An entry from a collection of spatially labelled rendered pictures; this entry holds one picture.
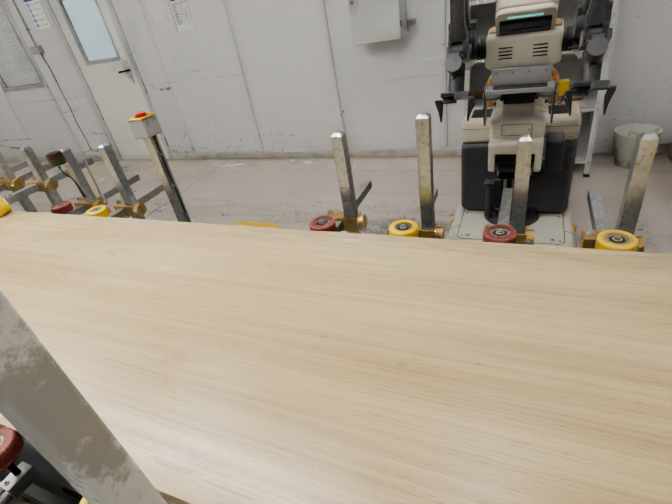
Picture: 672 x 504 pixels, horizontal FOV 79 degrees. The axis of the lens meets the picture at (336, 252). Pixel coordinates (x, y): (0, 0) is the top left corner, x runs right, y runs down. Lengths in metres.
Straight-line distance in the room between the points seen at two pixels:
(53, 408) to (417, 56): 3.65
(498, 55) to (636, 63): 2.05
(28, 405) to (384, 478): 0.45
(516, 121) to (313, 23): 2.54
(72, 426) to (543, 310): 0.78
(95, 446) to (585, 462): 0.61
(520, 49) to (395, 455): 1.60
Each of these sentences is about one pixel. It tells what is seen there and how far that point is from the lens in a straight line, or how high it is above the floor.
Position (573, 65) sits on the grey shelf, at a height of 0.70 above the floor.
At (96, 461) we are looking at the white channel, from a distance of 0.56.
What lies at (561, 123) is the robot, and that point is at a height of 0.78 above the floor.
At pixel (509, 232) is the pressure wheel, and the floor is 0.90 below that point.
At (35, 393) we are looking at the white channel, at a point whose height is 1.23.
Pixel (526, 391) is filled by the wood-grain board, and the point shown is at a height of 0.90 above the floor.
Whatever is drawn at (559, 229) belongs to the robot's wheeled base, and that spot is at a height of 0.28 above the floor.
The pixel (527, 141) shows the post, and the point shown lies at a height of 1.10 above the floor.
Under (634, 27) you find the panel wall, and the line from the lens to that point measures 3.81.
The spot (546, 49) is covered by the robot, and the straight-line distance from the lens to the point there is 1.92.
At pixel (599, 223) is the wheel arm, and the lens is 1.35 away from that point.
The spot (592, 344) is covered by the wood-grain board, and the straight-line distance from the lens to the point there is 0.86.
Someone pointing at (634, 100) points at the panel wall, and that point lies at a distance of 3.93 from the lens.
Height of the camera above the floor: 1.49
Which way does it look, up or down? 33 degrees down
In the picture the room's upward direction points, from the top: 11 degrees counter-clockwise
